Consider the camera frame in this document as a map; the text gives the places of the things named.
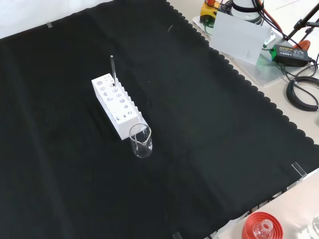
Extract clear glass flask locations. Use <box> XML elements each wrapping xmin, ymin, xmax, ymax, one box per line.
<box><xmin>253</xmin><ymin>219</ymin><xmax>274</xmax><ymax>239</ymax></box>

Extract small clear glass beaker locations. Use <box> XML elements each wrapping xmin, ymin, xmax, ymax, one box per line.
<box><xmin>129</xmin><ymin>123</ymin><xmax>153</xmax><ymax>158</ymax></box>

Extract pale metal base plate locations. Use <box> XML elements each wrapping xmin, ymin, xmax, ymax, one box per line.
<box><xmin>191</xmin><ymin>14</ymin><xmax>291</xmax><ymax>87</ymax></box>

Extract white test tube rack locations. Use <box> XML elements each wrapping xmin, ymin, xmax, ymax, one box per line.
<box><xmin>91</xmin><ymin>73</ymin><xmax>147</xmax><ymax>140</ymax></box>

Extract clear glass ware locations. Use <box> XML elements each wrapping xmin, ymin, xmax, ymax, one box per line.
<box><xmin>307</xmin><ymin>215</ymin><xmax>319</xmax><ymax>239</ymax></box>

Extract orange clamp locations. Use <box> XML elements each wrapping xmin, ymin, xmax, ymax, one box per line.
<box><xmin>293</xmin><ymin>39</ymin><xmax>311</xmax><ymax>50</ymax></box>

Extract clear glass rod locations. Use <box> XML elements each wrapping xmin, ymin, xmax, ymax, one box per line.
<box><xmin>110</xmin><ymin>55</ymin><xmax>119</xmax><ymax>91</ymax></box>

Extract orange cable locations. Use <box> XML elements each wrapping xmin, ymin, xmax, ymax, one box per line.
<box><xmin>259</xmin><ymin>0</ymin><xmax>284</xmax><ymax>33</ymax></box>

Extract coiled black cable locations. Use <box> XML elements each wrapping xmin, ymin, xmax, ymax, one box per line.
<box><xmin>286</xmin><ymin>76</ymin><xmax>319</xmax><ymax>112</ymax></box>

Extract black tripod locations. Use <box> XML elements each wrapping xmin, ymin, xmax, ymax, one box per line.
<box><xmin>286</xmin><ymin>2</ymin><xmax>319</xmax><ymax>43</ymax></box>

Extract pale board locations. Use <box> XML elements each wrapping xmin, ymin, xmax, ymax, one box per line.
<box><xmin>210</xmin><ymin>11</ymin><xmax>272</xmax><ymax>66</ymax></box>

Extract black cloth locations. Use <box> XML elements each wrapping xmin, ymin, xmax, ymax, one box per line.
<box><xmin>0</xmin><ymin>0</ymin><xmax>319</xmax><ymax>239</ymax></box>

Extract thin black adapter cable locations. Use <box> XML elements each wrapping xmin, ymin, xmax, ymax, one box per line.
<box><xmin>278</xmin><ymin>57</ymin><xmax>319</xmax><ymax>83</ymax></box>

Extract black power adapter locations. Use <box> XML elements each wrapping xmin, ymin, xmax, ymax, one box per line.
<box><xmin>271</xmin><ymin>44</ymin><xmax>313</xmax><ymax>67</ymax></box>

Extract yellow stop button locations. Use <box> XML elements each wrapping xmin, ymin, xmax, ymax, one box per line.
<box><xmin>200</xmin><ymin>0</ymin><xmax>221</xmax><ymax>23</ymax></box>

